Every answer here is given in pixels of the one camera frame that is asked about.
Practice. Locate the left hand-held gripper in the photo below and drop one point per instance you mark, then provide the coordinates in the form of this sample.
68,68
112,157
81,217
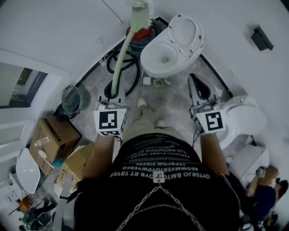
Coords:
108,120

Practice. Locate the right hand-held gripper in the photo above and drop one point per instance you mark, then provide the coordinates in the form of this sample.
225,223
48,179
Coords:
213,121

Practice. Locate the pale green toilet brush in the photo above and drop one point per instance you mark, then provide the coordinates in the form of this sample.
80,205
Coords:
123,49

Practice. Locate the white oval toilet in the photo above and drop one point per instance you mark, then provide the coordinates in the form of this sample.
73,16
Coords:
153,63

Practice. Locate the person's right forearm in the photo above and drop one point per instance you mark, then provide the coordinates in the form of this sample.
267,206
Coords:
212,153

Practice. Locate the person's left forearm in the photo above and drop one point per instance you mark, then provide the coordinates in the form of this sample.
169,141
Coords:
99,155

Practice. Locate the white toilet with square tank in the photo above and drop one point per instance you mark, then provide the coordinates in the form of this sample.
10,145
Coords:
246,117

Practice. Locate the green plastic bin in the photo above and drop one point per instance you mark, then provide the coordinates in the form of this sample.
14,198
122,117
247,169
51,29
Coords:
158,83

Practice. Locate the white loose toilet seat lid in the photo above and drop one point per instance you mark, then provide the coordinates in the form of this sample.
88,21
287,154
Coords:
28,171

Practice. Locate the grey mesh waste basket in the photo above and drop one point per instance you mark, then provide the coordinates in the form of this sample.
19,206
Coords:
75,99

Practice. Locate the white power adapter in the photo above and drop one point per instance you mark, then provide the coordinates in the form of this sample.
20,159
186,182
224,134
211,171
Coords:
147,80

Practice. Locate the person's khaki trousers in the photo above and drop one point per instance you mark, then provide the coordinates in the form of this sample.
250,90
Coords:
146,126

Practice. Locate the dark round device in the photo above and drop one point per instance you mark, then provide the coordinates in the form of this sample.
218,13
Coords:
65,112

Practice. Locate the person's right shoe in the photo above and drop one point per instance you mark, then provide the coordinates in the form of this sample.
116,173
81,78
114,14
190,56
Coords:
160,123

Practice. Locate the red vacuum cleaner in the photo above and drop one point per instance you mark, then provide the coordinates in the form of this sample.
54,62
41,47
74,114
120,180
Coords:
141,33

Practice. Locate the torn-open cardboard box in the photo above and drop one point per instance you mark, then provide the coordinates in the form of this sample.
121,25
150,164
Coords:
79,160

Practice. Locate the brown cardboard box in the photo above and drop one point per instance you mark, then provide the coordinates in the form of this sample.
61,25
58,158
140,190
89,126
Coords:
54,139

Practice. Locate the white rectangular fixture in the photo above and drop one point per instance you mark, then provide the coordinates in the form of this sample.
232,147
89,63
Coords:
248,160

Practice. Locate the clear plastic bottle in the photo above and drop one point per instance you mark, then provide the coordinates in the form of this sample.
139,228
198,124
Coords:
41,141

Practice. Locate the pale round-headed utensil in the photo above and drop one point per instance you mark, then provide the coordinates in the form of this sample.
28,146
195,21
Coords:
43,155

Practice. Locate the window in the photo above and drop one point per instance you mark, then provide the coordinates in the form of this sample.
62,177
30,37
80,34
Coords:
20,88

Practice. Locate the person's black printed t-shirt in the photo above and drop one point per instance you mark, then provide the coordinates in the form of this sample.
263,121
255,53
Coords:
101,203

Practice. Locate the grey perforated bracket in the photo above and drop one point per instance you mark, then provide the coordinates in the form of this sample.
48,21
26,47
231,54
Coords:
141,80

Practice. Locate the white wall socket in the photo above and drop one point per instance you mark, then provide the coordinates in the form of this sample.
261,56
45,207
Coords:
99,40

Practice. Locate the black wall-mounted box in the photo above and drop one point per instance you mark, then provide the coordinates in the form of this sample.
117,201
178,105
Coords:
262,38

